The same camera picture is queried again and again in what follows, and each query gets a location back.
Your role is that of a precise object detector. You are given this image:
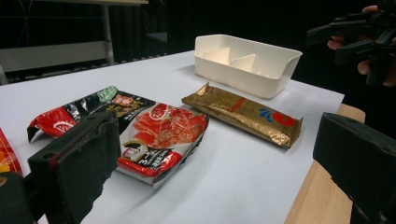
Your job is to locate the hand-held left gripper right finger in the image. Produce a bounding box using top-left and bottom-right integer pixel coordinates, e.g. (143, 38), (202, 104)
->
(312, 112), (396, 224)

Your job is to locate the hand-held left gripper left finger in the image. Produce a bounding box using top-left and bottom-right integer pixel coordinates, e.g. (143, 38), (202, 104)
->
(27, 110), (122, 224)

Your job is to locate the black and red snack packet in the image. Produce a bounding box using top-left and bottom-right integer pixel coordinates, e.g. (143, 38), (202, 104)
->
(26, 85), (157, 144)

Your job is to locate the orange red snack packet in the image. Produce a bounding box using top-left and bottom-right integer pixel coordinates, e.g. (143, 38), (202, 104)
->
(0, 127), (23, 177)

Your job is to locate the red white meat snack packet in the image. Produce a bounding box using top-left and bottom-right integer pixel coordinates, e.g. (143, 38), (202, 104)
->
(116, 103), (210, 189)

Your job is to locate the white plastic organizer box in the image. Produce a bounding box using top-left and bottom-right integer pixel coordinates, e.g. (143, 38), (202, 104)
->
(193, 34), (304, 100)

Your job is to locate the gold foil snack packet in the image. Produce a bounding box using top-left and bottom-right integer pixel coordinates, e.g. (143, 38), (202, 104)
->
(181, 82), (304, 149)

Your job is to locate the white-topped wooden table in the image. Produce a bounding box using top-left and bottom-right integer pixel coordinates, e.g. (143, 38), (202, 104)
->
(0, 49), (366, 224)

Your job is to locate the white metal table frame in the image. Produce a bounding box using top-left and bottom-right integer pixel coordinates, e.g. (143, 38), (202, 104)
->
(0, 0), (149, 86)

